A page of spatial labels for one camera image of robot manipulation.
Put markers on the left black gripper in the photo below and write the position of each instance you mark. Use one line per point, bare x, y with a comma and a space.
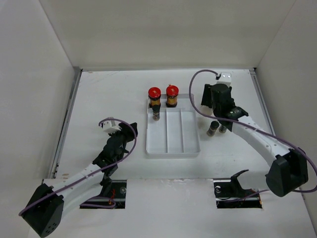
127, 131

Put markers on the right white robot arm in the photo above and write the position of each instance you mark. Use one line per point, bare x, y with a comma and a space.
288, 167

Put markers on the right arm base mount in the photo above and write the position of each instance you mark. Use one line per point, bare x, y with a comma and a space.
229, 194

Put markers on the small black-capped spice jar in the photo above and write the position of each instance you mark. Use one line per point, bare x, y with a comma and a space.
156, 112

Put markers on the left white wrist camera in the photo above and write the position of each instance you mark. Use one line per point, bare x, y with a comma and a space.
109, 125

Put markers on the white compartment organizer tray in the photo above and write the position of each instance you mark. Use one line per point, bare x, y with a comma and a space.
175, 135

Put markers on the red-capped amber sauce jar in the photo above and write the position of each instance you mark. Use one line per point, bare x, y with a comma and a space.
154, 94

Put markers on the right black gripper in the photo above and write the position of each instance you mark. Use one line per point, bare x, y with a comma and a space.
207, 93

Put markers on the silver-capped spice bottle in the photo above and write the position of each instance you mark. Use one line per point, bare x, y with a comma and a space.
206, 110

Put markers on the small black-capped pepper jar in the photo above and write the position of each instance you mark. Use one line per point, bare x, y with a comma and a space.
222, 129

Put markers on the small black-capped jar centre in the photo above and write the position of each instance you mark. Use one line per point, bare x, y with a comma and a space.
212, 128

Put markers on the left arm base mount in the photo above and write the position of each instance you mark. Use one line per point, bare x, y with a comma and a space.
111, 197

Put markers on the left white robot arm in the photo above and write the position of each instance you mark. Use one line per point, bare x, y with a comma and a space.
48, 204

